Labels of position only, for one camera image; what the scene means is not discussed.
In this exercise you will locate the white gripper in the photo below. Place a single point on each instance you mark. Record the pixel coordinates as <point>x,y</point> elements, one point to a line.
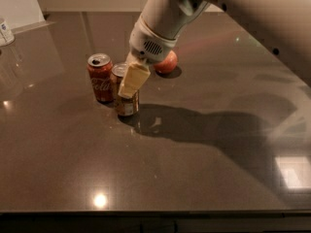
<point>150,45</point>

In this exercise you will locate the orange soda can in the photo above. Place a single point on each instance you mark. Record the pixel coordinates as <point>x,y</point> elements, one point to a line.
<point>124,107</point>

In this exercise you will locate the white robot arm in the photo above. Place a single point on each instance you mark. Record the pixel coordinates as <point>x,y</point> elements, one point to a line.
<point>282,26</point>

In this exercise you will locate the red coke can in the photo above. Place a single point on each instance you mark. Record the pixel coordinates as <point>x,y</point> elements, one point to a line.
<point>99,68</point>

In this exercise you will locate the red apple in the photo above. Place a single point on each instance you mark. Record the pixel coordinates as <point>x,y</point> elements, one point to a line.
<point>168,64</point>

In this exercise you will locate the white container at edge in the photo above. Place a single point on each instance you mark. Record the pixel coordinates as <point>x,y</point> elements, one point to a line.
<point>6,34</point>

